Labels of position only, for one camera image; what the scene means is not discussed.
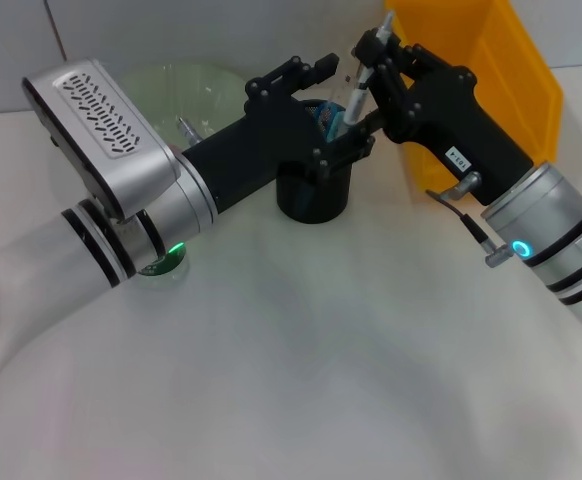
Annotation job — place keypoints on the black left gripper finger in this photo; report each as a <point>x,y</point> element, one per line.
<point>316,67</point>
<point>351,145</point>

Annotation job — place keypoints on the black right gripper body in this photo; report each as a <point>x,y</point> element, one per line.
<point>451,130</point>

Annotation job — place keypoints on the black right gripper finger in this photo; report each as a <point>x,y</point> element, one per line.
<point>393,95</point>
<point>371,47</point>

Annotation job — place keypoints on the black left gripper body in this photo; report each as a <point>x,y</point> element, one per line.
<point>261,150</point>

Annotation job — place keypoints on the blue scissors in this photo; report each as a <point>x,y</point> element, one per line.
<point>332,122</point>

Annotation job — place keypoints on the grey ballpoint pen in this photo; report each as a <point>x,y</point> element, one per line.
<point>358,95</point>

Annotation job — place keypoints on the clear plastic ruler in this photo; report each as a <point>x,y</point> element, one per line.
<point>345,90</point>

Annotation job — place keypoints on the clear green-label plastic bottle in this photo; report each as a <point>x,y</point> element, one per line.
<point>163,262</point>

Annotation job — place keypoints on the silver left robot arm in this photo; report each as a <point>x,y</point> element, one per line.
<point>71,260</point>

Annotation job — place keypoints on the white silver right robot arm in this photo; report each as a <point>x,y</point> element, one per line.
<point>556,230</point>

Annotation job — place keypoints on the black mesh pen holder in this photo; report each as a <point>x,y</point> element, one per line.
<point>311,200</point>

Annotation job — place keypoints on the translucent green fruit plate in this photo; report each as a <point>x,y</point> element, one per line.
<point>186,95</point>

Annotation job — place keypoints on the silver left gripper connector stub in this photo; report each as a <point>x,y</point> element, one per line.
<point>191,132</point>

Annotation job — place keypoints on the yellow plastic bin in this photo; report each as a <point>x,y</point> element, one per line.
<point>516,75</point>

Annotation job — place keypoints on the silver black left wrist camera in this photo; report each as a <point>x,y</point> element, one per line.
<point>101,130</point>

